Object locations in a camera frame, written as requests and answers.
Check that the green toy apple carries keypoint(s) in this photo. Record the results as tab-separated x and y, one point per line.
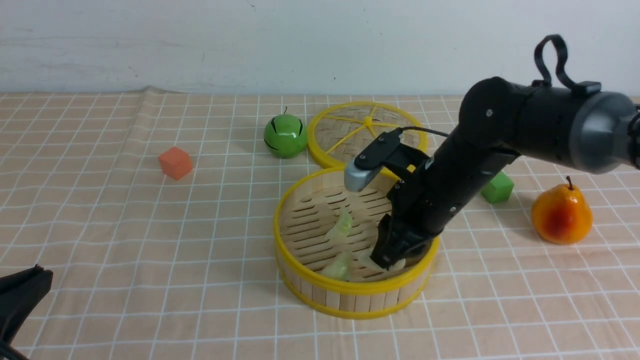
285	135

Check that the bamboo steamer tray yellow rim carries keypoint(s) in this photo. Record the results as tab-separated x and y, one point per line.
304	215

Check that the green cube block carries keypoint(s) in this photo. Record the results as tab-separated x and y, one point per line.
499	189

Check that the orange cube block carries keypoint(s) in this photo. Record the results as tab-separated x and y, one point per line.
175	163

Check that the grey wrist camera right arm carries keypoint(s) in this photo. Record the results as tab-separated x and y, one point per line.
366	165

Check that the green dumpling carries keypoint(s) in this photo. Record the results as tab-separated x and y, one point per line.
342	228
340	268

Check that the orange yellow toy pear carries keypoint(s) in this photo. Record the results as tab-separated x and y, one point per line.
562	215

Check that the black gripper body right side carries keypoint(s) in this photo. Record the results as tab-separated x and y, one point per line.
433	189

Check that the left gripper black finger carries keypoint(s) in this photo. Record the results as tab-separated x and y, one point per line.
20	294

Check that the bamboo steamer lid yellow rim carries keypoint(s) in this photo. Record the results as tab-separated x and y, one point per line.
339	133

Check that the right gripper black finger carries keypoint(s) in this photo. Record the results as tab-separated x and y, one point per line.
398	239

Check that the checkered peach tablecloth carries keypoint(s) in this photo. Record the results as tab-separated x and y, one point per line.
150	268

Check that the white dumpling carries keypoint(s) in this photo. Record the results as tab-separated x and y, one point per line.
365	260

